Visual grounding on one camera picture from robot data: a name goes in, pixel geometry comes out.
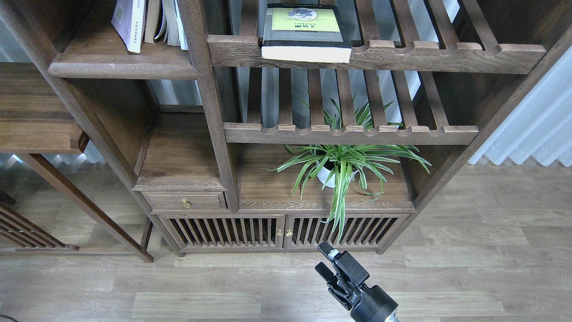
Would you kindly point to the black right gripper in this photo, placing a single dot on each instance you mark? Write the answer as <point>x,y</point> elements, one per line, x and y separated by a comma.
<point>348,287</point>

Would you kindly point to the yellow and black book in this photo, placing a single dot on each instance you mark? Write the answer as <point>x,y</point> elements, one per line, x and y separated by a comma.
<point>305,33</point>

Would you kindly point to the pale lilac paperback book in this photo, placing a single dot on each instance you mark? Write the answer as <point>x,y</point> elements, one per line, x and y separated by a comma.
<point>128,20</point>

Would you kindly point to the upright white books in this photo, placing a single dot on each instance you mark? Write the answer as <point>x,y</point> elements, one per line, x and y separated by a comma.
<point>171,26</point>

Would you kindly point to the brass cabinet door knobs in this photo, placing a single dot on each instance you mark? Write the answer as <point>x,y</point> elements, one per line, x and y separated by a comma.
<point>282,232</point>

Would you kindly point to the white plant pot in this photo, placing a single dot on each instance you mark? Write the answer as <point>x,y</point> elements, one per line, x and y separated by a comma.
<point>326,173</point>

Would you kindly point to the dark wooden bookshelf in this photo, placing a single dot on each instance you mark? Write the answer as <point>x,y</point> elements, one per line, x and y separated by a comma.
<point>201,124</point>

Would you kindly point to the white curtain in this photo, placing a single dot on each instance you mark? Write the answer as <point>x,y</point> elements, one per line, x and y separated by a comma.
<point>540,127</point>

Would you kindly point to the upright tan book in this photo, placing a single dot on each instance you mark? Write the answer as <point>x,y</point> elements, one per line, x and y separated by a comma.
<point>152,21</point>

